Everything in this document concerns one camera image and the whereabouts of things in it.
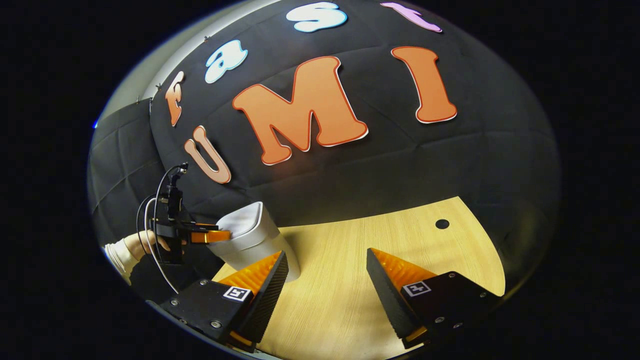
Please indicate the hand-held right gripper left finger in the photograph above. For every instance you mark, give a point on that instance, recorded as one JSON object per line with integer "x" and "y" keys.
{"x": 265, "y": 300}

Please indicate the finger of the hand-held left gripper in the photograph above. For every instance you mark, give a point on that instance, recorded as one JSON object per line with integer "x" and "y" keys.
{"x": 212, "y": 236}
{"x": 207, "y": 226}

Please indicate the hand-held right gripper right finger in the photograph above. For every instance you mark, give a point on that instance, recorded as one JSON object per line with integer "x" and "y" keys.
{"x": 385, "y": 300}

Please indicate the white desktop garbage bin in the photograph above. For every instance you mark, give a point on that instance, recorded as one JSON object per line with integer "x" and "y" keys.
{"x": 260, "y": 240}

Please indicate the wooden desktop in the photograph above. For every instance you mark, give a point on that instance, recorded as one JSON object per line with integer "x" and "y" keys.
{"x": 340, "y": 270}

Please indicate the black backdrop cloth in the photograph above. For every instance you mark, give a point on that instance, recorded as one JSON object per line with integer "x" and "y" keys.
{"x": 375, "y": 175}

